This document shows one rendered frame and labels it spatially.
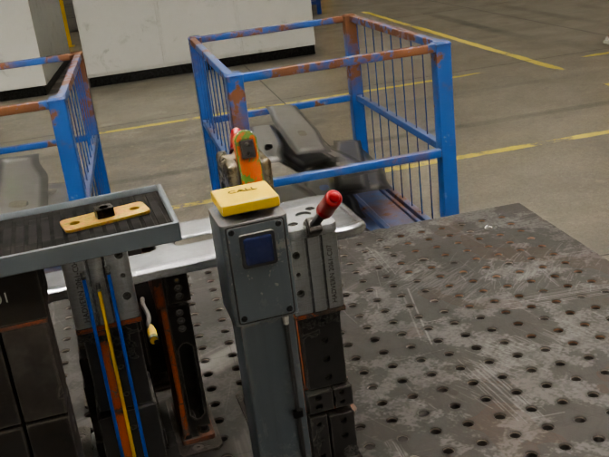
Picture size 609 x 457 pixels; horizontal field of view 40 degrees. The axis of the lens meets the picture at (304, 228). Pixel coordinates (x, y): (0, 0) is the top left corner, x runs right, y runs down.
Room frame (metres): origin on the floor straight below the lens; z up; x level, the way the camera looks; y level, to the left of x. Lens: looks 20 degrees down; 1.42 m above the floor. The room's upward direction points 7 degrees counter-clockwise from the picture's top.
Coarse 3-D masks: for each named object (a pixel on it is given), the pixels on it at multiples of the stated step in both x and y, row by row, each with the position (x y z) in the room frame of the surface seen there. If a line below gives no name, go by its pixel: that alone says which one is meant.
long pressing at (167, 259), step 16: (288, 208) 1.22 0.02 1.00; (192, 224) 1.20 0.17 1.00; (208, 224) 1.19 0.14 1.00; (336, 224) 1.13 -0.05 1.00; (352, 224) 1.11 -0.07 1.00; (208, 240) 1.12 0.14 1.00; (144, 256) 1.09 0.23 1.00; (160, 256) 1.08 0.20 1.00; (176, 256) 1.08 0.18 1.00; (192, 256) 1.07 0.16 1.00; (208, 256) 1.05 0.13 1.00; (144, 272) 1.03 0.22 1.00; (160, 272) 1.03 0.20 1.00; (176, 272) 1.04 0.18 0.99; (48, 288) 1.01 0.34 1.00; (64, 288) 1.00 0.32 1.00
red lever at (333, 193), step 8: (328, 192) 0.86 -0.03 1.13; (336, 192) 0.86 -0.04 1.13; (328, 200) 0.86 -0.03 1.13; (336, 200) 0.86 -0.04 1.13; (320, 208) 0.88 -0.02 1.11; (328, 208) 0.86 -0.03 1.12; (336, 208) 0.87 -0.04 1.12; (320, 216) 0.89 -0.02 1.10; (328, 216) 0.89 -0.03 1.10; (304, 224) 0.96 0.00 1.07; (312, 224) 0.94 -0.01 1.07; (320, 224) 0.95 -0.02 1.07; (312, 232) 0.95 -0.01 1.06; (320, 232) 0.96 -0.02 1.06
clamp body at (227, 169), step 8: (224, 152) 1.38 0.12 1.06; (224, 160) 1.33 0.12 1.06; (232, 160) 1.31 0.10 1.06; (264, 160) 1.30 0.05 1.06; (224, 168) 1.32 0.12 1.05; (232, 168) 1.29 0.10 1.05; (264, 168) 1.30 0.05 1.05; (224, 176) 1.33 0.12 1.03; (232, 176) 1.29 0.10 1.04; (264, 176) 1.30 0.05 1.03; (272, 176) 1.31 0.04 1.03; (224, 184) 1.34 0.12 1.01; (232, 184) 1.29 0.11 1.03; (272, 184) 1.31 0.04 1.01
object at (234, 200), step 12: (264, 180) 0.85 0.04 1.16; (216, 192) 0.83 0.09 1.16; (228, 192) 0.82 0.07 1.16; (240, 192) 0.82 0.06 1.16; (252, 192) 0.82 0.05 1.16; (264, 192) 0.81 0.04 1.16; (216, 204) 0.81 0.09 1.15; (228, 204) 0.79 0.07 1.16; (240, 204) 0.79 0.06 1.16; (252, 204) 0.79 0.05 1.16; (264, 204) 0.79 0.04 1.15; (276, 204) 0.80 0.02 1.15
